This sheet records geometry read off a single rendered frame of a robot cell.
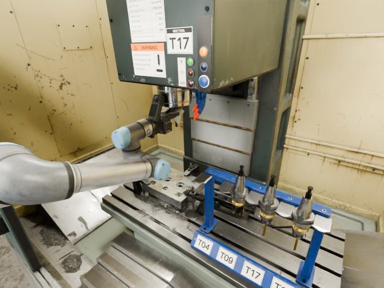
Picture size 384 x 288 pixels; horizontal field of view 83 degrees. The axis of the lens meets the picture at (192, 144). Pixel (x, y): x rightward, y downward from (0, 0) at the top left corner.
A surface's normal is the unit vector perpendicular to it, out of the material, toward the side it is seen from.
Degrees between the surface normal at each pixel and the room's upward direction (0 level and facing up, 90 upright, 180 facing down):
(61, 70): 90
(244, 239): 0
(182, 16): 90
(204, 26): 90
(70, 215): 24
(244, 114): 90
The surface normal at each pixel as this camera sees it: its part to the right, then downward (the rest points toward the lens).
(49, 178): 0.62, -0.26
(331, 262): -0.03, -0.90
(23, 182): 0.39, -0.12
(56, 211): 0.31, -0.72
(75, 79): 0.81, 0.23
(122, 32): -0.59, 0.36
